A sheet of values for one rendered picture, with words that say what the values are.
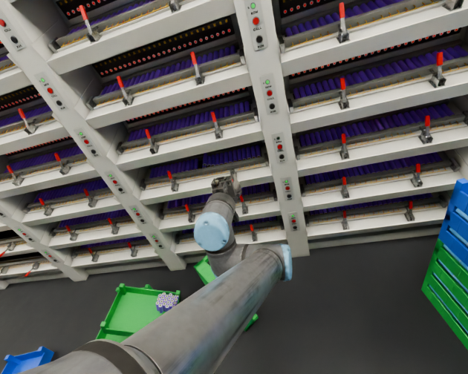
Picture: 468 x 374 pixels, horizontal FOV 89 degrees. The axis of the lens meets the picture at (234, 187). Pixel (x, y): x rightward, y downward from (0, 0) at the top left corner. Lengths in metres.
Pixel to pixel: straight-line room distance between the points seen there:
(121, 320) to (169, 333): 1.12
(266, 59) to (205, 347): 0.71
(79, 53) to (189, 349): 0.86
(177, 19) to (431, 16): 0.67
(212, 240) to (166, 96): 0.50
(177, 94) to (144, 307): 1.02
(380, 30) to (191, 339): 0.84
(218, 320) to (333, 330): 0.87
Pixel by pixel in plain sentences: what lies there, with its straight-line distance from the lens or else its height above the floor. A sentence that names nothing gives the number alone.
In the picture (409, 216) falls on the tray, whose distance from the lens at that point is 1.30.
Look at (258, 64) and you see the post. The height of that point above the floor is 0.94.
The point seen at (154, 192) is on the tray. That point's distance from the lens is 1.13.
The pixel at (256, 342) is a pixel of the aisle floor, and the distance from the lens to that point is 1.17.
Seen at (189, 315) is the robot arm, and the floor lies 0.83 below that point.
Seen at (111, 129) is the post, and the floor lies 0.84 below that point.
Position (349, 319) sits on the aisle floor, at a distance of 1.18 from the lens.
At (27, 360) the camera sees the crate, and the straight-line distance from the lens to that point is 1.81.
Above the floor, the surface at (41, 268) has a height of 0.15.
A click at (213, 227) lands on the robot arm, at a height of 0.68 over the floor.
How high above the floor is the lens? 1.08
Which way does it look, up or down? 35 degrees down
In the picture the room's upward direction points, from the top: 19 degrees counter-clockwise
